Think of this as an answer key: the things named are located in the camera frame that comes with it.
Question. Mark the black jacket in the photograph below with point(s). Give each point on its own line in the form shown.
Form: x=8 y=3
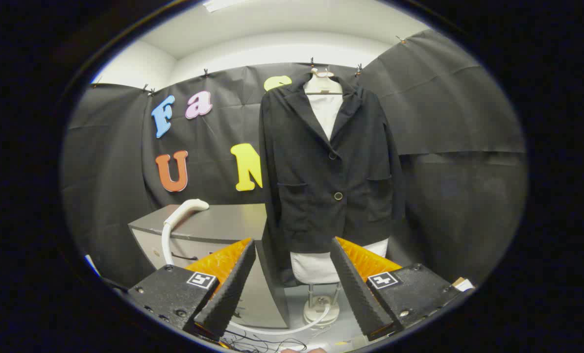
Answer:
x=316 y=196

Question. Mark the row of black backdrop clips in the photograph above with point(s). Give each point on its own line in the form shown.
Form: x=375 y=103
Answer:
x=205 y=73

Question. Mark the white shirt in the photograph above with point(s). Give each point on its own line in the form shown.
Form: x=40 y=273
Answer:
x=325 y=110

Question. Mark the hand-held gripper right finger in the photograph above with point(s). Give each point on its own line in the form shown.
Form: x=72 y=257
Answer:
x=355 y=289

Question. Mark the black backdrop cloth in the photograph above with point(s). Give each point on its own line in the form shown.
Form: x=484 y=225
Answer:
x=449 y=122

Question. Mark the white plastic clothes hanger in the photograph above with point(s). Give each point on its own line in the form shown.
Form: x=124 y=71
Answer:
x=321 y=84

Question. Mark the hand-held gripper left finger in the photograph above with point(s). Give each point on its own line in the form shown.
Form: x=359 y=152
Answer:
x=228 y=289

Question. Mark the grey cabinet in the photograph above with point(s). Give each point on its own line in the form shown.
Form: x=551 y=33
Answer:
x=213 y=220

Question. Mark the ceiling light panel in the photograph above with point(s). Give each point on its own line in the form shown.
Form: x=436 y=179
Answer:
x=221 y=4

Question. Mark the white round stand base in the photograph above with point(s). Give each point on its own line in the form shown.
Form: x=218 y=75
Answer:
x=314 y=310

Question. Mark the cardboard pieces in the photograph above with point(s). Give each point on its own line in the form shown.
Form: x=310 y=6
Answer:
x=463 y=284

